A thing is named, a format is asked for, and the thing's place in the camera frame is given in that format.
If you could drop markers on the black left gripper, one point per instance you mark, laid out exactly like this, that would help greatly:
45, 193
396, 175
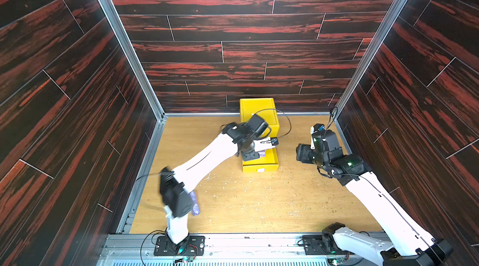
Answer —
247, 157

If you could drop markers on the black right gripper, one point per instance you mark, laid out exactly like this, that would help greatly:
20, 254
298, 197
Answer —
303, 154

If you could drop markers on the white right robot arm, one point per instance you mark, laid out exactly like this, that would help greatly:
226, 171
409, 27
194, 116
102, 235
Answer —
409, 243

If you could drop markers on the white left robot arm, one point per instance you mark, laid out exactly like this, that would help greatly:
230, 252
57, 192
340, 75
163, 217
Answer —
177, 184

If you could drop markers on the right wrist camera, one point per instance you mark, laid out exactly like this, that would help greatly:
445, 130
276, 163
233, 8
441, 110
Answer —
317, 128

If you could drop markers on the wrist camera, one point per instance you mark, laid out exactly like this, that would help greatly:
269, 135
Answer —
266, 144
317, 128

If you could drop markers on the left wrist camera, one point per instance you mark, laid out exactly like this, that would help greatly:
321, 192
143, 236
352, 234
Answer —
266, 144

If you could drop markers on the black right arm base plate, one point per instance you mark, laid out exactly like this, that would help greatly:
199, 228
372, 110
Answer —
315, 245

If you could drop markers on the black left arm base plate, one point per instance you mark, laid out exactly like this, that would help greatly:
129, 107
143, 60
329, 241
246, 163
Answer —
192, 246

